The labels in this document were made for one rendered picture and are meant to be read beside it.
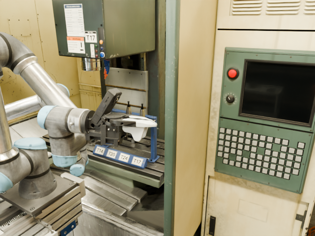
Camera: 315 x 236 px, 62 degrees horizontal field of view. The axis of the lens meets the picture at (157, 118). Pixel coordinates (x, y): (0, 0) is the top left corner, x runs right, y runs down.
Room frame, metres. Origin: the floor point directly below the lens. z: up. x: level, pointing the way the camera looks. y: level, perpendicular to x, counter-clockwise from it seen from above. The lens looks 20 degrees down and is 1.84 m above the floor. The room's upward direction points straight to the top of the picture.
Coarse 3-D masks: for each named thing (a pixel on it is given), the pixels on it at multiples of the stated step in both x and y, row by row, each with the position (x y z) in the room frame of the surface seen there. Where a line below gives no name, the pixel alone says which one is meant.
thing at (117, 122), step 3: (111, 120) 0.65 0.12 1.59; (114, 120) 0.65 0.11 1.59; (117, 120) 0.65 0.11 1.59; (120, 120) 0.65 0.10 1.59; (123, 120) 0.65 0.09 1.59; (126, 120) 0.65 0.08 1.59; (114, 123) 0.65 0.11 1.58; (117, 123) 0.64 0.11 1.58; (120, 123) 0.64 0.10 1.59; (123, 123) 0.64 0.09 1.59; (126, 123) 0.64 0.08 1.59; (129, 123) 0.64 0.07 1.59; (132, 123) 0.64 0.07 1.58; (135, 123) 0.64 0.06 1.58; (135, 126) 0.64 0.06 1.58
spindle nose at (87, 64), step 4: (84, 60) 1.99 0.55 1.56; (88, 60) 1.99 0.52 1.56; (92, 60) 1.99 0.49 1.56; (96, 60) 2.01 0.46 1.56; (100, 60) 2.05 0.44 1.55; (84, 64) 1.99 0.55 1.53; (88, 64) 1.99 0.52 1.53; (92, 64) 1.99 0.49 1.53; (96, 64) 2.01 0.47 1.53; (100, 64) 2.04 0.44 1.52; (84, 68) 2.00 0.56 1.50; (88, 68) 1.99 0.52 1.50; (92, 68) 1.99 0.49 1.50; (96, 68) 2.01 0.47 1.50; (100, 68) 2.04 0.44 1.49
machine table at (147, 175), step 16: (48, 144) 1.96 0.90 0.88; (112, 144) 1.91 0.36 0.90; (128, 144) 1.91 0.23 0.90; (144, 144) 1.92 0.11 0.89; (160, 144) 1.91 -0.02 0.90; (96, 160) 1.71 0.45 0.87; (112, 160) 1.65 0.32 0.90; (160, 160) 1.65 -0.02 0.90; (128, 176) 1.54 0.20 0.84; (144, 176) 1.50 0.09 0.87; (160, 176) 1.45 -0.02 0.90
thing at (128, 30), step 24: (72, 0) 1.85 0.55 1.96; (96, 0) 1.75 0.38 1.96; (120, 0) 1.89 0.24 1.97; (144, 0) 2.16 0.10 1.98; (96, 24) 1.76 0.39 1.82; (120, 24) 1.88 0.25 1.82; (144, 24) 2.15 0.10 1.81; (96, 48) 1.77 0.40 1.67; (120, 48) 1.87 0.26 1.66; (144, 48) 2.15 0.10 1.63
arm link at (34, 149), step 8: (16, 144) 0.90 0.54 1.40; (24, 144) 0.90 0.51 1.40; (32, 144) 0.91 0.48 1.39; (40, 144) 0.93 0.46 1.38; (24, 152) 0.88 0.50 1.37; (32, 152) 0.90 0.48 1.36; (40, 152) 0.92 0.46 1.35; (32, 160) 0.88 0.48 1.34; (40, 160) 0.91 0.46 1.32; (48, 160) 0.97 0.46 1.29; (32, 168) 0.87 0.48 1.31; (40, 168) 0.91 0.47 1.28; (48, 168) 0.95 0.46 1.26
